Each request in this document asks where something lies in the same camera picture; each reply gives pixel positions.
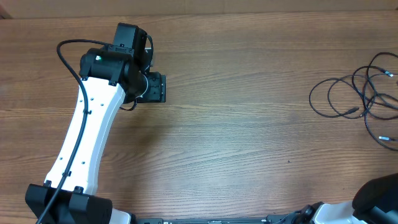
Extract black USB cable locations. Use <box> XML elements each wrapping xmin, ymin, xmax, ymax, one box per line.
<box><xmin>351</xmin><ymin>52</ymin><xmax>398</xmax><ymax>152</ymax></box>
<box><xmin>308</xmin><ymin>73</ymin><xmax>398</xmax><ymax>119</ymax></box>

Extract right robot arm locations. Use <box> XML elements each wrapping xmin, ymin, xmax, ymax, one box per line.
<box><xmin>290</xmin><ymin>174</ymin><xmax>397</xmax><ymax>224</ymax></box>

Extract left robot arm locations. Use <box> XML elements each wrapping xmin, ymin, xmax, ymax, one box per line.
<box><xmin>25</xmin><ymin>23</ymin><xmax>166</xmax><ymax>223</ymax></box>

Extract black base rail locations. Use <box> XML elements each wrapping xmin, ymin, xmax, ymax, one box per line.
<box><xmin>133</xmin><ymin>213</ymin><xmax>298</xmax><ymax>224</ymax></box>

